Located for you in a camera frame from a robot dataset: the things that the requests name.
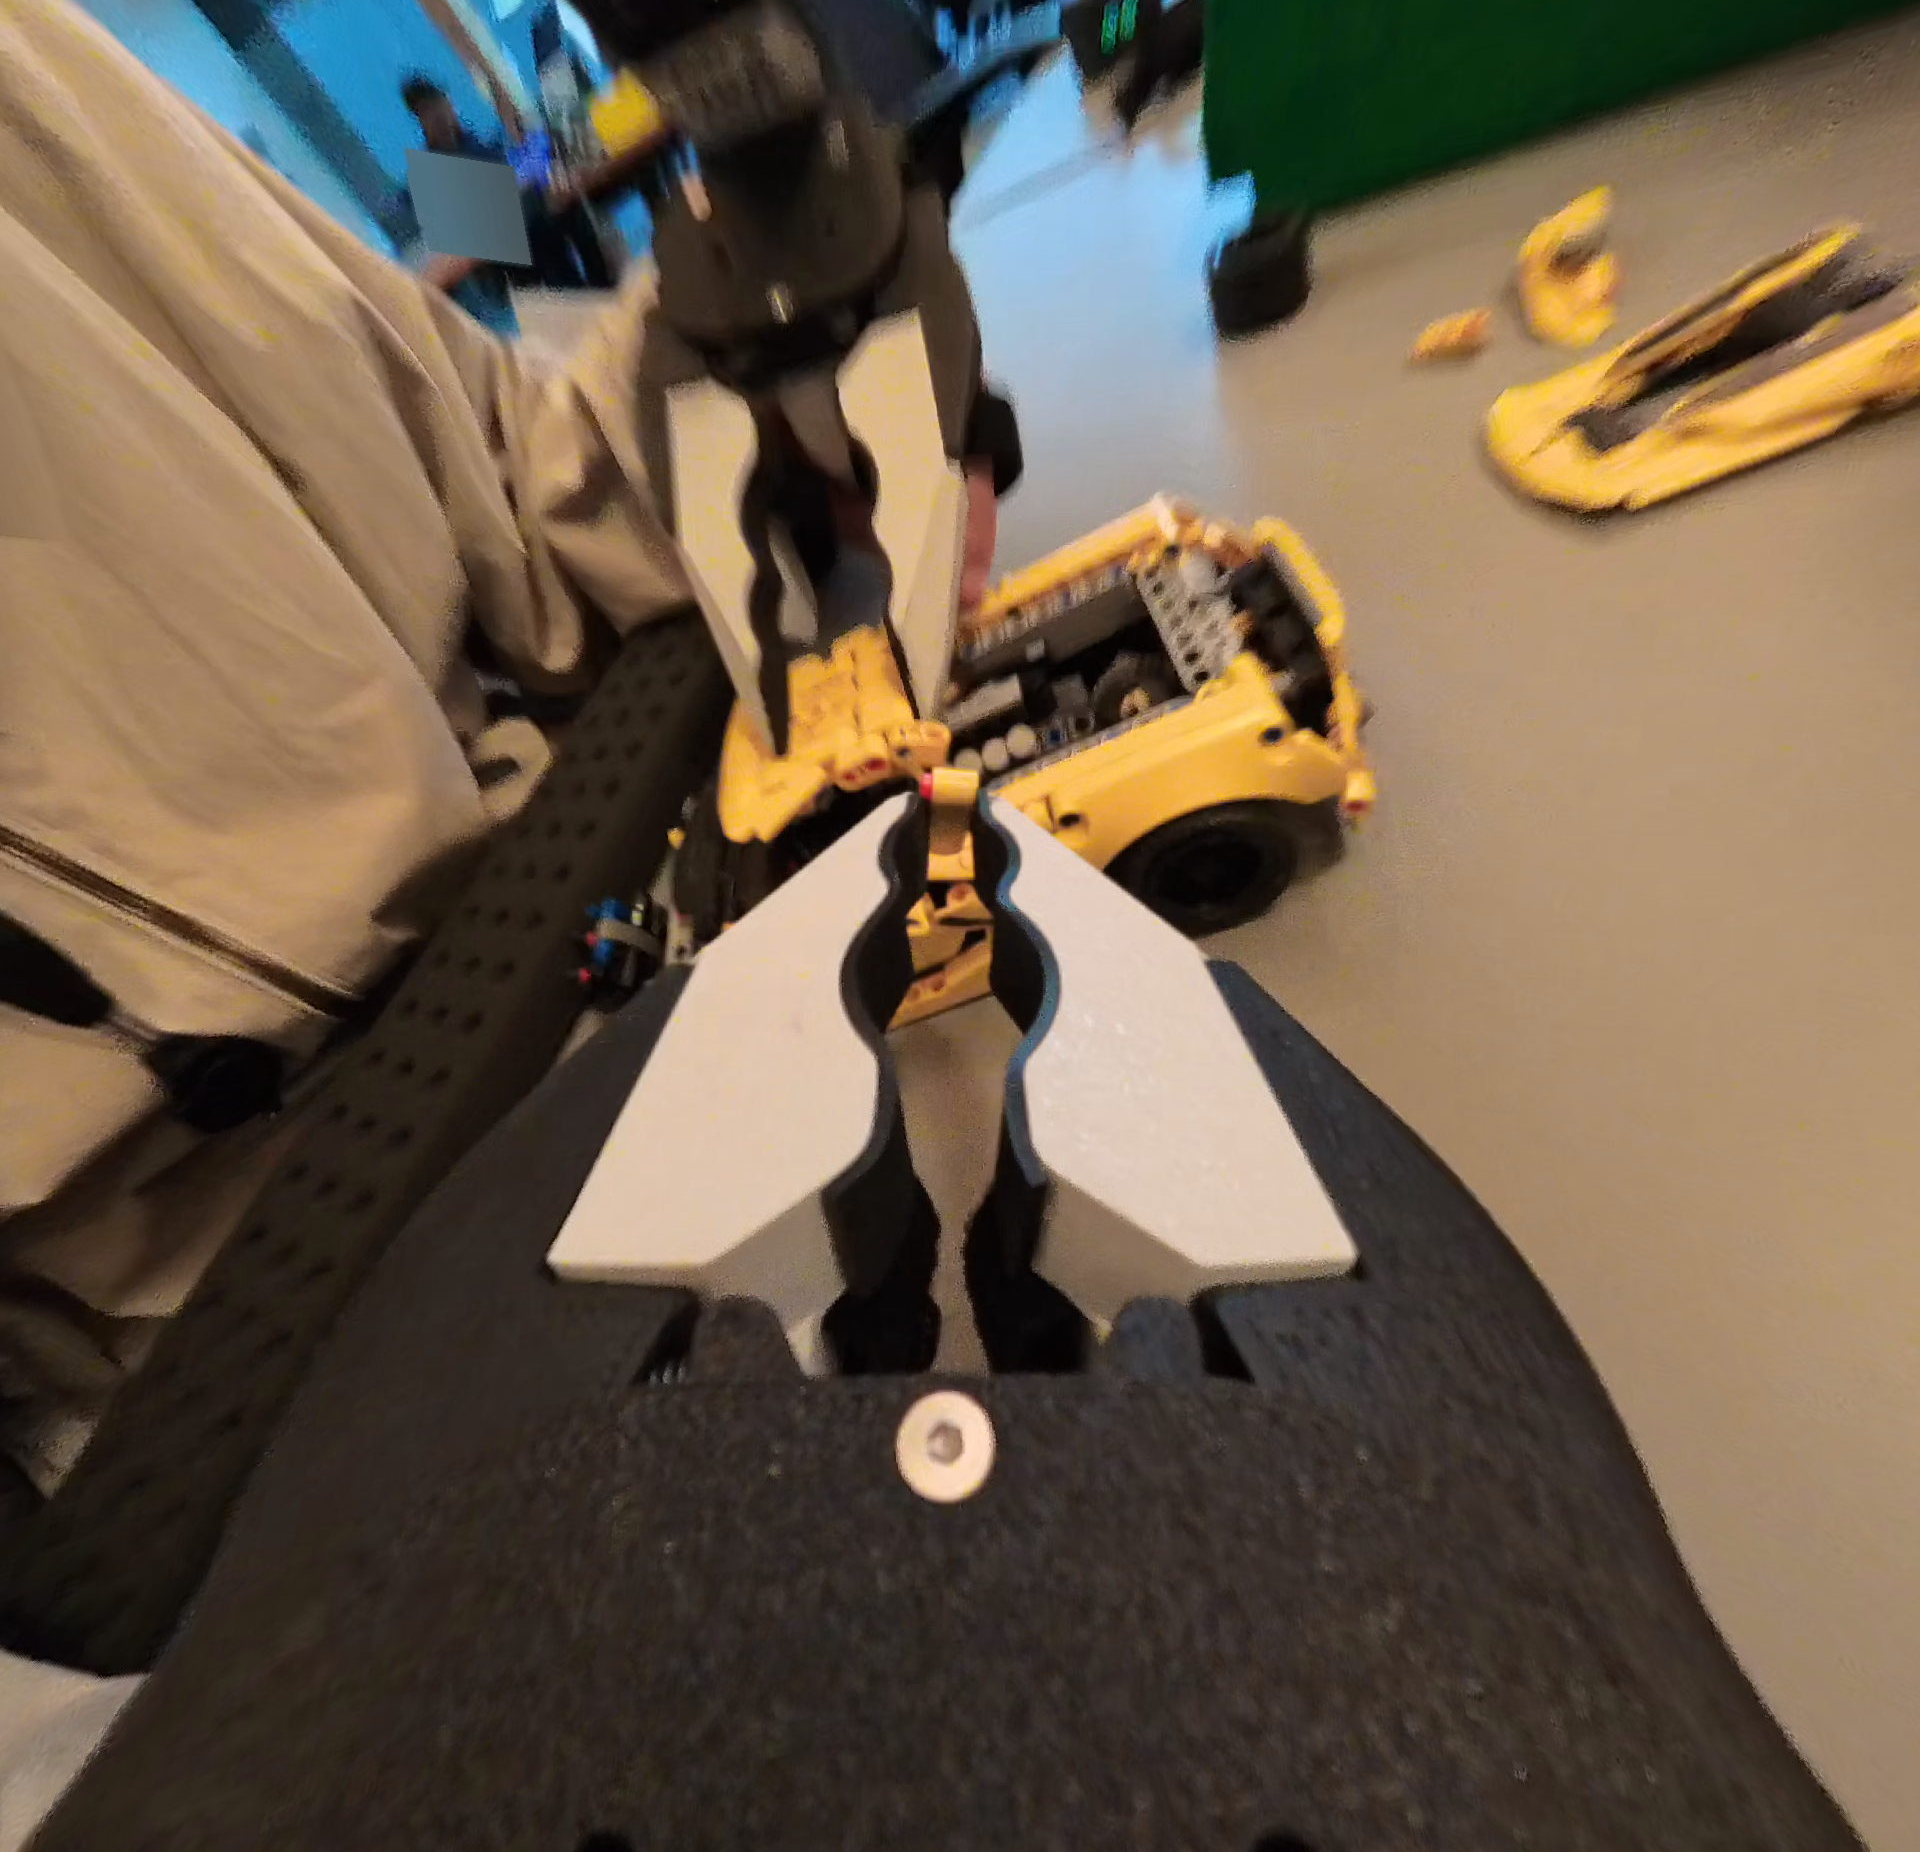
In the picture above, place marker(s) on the yellow toy car model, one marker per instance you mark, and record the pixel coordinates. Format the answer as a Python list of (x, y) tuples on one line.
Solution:
[(1168, 709)]

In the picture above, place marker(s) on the green plastic bin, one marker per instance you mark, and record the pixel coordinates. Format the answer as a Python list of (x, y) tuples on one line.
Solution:
[(1505, 55)]

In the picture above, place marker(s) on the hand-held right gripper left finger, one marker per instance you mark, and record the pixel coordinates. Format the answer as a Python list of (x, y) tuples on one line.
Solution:
[(718, 1121)]

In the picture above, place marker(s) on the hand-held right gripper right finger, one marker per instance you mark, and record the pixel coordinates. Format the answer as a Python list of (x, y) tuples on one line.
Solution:
[(1180, 1121)]

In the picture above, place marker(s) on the yellow toy body section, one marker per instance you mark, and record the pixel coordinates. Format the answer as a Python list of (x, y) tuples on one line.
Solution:
[(1563, 271)]

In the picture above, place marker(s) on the person's beige jacket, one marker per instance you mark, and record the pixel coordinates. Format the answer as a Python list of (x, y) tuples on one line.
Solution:
[(228, 611)]

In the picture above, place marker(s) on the short yellow toy beam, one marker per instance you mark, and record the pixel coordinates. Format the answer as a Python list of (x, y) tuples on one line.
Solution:
[(1454, 337)]

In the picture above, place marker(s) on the yellow toy car hood section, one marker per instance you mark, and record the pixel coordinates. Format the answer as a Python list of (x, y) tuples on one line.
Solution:
[(1696, 401)]

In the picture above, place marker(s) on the black device green light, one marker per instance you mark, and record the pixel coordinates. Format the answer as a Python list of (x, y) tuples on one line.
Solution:
[(1122, 22)]

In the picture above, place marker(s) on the person's left hand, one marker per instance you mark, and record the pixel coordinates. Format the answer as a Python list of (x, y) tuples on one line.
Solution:
[(973, 549)]

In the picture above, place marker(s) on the black toy tyre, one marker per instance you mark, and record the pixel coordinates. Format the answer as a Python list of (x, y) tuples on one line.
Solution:
[(1258, 277)]

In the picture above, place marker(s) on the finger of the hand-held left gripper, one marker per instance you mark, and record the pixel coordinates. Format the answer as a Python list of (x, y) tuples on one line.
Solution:
[(718, 535), (923, 503)]

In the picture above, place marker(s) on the grey desk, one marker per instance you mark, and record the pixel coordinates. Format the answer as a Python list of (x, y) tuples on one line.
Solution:
[(1576, 912)]

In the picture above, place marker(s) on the person's left forearm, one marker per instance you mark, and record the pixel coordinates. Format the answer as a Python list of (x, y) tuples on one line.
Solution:
[(603, 458)]

